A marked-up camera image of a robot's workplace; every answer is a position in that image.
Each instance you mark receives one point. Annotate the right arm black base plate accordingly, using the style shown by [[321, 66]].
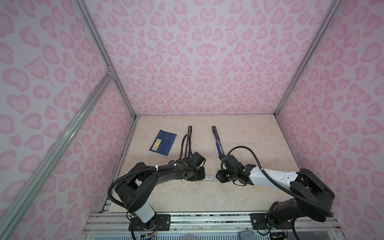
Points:
[[260, 221]]

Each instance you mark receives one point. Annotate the grey cloth pad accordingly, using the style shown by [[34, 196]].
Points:
[[247, 235]]

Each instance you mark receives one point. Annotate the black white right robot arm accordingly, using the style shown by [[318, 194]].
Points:
[[310, 197]]

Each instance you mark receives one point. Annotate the dark blue booklet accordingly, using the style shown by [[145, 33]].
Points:
[[163, 143]]

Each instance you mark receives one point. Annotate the blue long stapler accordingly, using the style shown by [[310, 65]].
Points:
[[218, 143]]

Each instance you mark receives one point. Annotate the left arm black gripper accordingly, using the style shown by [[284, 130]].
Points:
[[202, 175]]

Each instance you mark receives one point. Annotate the red white staple box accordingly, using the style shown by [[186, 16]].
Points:
[[209, 177]]

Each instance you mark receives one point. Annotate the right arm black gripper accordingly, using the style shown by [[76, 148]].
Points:
[[220, 176]]

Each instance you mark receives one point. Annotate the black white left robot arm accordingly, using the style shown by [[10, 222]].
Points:
[[132, 190]]

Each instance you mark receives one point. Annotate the aluminium front rail frame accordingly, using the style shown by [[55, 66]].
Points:
[[184, 226]]

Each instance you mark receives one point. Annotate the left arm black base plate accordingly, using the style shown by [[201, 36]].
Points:
[[160, 222]]

